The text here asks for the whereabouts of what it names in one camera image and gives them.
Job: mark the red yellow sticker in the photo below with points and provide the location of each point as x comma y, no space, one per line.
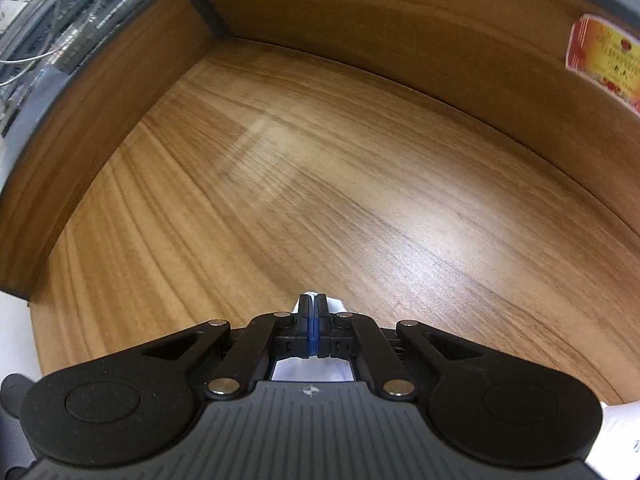
605,60

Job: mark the white dress shirt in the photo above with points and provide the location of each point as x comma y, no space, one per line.
310,372

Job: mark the black partition post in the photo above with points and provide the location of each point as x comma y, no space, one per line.
200,0

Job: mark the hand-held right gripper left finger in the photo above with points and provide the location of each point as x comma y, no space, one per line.
306,330

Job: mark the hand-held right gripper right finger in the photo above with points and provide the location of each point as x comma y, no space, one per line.
321,330

